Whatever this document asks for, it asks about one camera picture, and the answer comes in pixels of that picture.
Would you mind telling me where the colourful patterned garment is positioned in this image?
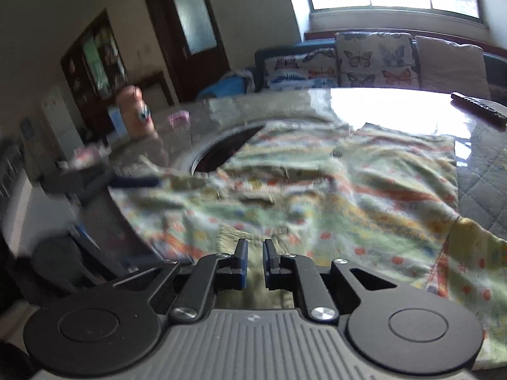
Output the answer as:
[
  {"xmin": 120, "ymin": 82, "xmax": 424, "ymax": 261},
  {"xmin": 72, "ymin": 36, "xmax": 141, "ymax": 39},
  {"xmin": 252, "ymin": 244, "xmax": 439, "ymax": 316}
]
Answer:
[{"xmin": 109, "ymin": 121, "xmax": 507, "ymax": 369}]

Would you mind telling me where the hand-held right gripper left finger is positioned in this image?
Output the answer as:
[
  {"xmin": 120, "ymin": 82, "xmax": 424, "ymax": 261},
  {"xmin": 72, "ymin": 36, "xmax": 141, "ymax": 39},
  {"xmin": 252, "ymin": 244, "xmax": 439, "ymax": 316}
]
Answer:
[{"xmin": 113, "ymin": 239, "xmax": 249, "ymax": 324}]

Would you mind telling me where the dark blue sofa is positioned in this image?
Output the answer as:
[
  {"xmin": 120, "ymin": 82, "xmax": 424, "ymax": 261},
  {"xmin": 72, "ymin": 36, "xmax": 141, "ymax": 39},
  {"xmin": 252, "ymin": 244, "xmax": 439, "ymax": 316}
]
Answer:
[{"xmin": 253, "ymin": 35, "xmax": 507, "ymax": 98}]

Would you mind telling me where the wide butterfly print cushion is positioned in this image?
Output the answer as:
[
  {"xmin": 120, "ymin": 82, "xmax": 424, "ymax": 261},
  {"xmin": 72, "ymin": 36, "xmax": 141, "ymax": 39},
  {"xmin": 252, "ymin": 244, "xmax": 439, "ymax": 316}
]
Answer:
[{"xmin": 263, "ymin": 47, "xmax": 340, "ymax": 91}]

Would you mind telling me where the brown door with frosted glass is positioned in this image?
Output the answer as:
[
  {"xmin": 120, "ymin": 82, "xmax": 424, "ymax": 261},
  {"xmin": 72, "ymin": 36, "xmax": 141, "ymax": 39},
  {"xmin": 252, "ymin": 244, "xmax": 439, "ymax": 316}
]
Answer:
[{"xmin": 140, "ymin": 0, "xmax": 231, "ymax": 104}]

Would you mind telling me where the blue cloth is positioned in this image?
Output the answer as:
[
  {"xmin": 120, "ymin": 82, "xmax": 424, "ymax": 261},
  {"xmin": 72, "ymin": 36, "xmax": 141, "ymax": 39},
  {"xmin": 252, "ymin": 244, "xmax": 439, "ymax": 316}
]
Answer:
[{"xmin": 197, "ymin": 68, "xmax": 256, "ymax": 100}]

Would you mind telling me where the plain white cushion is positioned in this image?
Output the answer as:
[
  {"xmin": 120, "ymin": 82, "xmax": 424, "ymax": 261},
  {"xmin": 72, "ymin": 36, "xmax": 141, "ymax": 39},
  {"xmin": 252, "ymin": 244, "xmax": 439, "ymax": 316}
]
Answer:
[{"xmin": 414, "ymin": 35, "xmax": 492, "ymax": 100}]

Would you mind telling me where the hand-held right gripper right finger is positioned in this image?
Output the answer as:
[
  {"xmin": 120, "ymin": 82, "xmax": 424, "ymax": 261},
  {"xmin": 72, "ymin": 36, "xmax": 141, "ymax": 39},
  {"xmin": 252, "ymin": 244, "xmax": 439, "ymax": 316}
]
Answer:
[{"xmin": 262, "ymin": 239, "xmax": 397, "ymax": 324}]

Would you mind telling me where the black remote control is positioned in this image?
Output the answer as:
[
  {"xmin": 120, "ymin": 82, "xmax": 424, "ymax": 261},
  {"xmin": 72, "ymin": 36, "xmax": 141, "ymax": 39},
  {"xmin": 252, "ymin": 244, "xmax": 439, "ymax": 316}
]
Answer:
[{"xmin": 451, "ymin": 92, "xmax": 507, "ymax": 122}]

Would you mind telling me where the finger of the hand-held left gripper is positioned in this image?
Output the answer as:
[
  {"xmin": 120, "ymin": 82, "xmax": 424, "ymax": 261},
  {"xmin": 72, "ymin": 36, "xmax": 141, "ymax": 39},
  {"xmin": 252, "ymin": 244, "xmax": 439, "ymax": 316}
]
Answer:
[
  {"xmin": 111, "ymin": 175, "xmax": 161, "ymax": 189},
  {"xmin": 75, "ymin": 223, "xmax": 134, "ymax": 279}
]

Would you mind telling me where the dark wooden side table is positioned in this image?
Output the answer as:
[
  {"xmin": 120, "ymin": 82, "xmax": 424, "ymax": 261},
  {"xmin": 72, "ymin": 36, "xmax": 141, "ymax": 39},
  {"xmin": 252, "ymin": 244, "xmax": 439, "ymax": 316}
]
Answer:
[{"xmin": 136, "ymin": 70, "xmax": 176, "ymax": 108}]

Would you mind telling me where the light blue box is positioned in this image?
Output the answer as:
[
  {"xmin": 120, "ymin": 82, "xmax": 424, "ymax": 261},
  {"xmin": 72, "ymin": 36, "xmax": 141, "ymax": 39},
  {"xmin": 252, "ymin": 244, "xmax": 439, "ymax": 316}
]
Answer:
[{"xmin": 108, "ymin": 105, "xmax": 128, "ymax": 134}]

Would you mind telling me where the dark wooden glass cabinet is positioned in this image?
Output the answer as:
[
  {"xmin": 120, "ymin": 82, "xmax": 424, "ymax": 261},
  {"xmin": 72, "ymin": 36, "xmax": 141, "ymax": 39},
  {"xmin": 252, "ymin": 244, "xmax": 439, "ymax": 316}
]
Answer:
[{"xmin": 60, "ymin": 9, "xmax": 128, "ymax": 137}]

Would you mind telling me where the tall butterfly print cushion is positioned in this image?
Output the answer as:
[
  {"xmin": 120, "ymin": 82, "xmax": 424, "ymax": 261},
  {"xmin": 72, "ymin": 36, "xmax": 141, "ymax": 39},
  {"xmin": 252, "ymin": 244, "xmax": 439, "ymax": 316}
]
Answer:
[{"xmin": 335, "ymin": 32, "xmax": 421, "ymax": 88}]

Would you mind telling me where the white cabinet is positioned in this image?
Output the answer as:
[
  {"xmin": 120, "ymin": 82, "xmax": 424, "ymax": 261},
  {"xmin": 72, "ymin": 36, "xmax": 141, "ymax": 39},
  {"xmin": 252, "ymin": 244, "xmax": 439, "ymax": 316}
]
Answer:
[{"xmin": 40, "ymin": 86, "xmax": 85, "ymax": 160}]

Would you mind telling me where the grey quilted table cover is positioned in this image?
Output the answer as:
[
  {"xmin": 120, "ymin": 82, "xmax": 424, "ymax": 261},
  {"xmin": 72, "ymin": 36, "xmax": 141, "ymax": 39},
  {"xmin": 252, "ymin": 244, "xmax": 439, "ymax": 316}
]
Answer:
[{"xmin": 455, "ymin": 117, "xmax": 507, "ymax": 243}]

